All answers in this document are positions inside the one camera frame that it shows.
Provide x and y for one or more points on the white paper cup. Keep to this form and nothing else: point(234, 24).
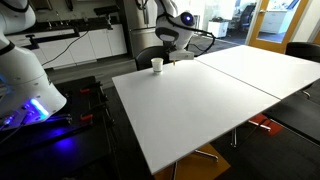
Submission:
point(157, 65)

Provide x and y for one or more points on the black round back chair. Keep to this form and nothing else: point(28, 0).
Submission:
point(145, 58)

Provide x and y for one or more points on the stainless steel refrigerator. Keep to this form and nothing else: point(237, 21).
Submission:
point(140, 33)

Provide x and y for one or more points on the white kitchen cabinets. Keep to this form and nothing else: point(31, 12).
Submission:
point(96, 43)

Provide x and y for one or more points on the chrome table foot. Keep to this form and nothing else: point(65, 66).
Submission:
point(206, 155)

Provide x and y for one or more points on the white low cabinet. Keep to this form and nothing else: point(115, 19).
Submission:
point(218, 29)

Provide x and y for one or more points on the chrome table leg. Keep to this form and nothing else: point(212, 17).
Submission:
point(234, 137)

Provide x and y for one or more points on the orange floor plate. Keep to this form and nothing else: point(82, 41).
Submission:
point(200, 168)

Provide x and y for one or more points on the red floor plate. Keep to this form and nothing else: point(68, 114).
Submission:
point(265, 124)

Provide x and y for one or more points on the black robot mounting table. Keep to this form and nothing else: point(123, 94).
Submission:
point(66, 153)

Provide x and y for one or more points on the orange framed glass door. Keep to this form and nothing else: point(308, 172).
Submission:
point(266, 45)

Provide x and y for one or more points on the black office chair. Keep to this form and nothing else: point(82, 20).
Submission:
point(248, 15)

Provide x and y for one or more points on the white drawer unit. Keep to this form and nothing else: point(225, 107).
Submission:
point(273, 21)

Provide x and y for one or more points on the black clamp bar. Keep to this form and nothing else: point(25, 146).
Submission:
point(32, 40)

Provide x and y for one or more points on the black chair beside white table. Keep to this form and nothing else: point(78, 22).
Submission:
point(303, 50)

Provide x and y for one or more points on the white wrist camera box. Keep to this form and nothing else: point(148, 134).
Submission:
point(181, 55)

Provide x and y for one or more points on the black wall fixture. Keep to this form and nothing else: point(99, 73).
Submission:
point(106, 10)

